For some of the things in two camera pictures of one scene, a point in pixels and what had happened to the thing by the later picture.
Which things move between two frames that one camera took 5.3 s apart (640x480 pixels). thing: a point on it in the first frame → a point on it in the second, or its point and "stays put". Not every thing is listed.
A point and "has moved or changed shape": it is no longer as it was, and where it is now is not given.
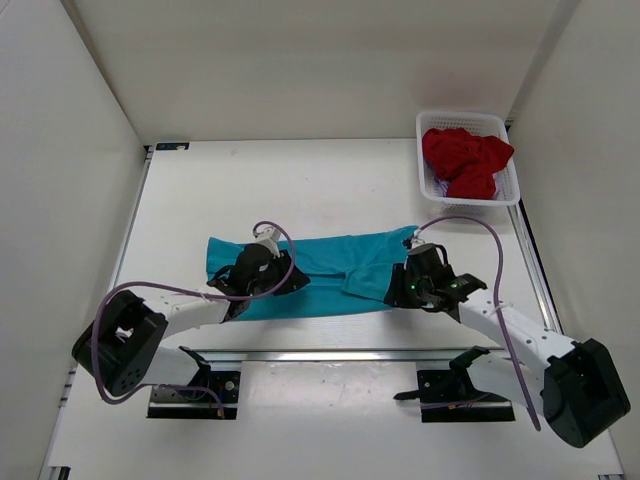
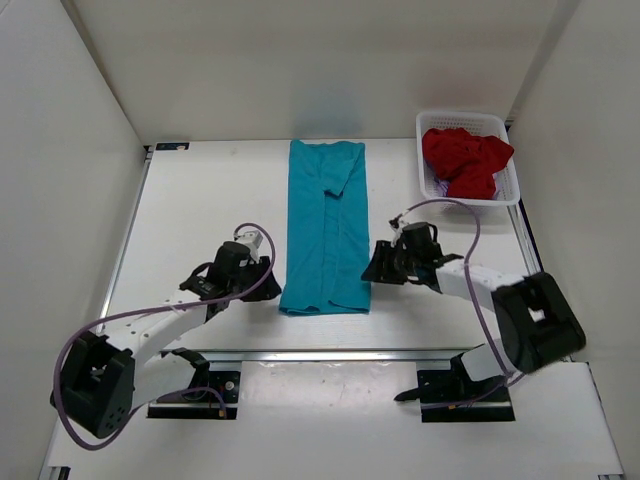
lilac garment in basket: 441,186 stays put
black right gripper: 396,295 → 381,269
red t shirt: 465,161 stays put
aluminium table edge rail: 334,356 stays put
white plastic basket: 436,120 stays put
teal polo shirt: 347,272 has moved or changed shape
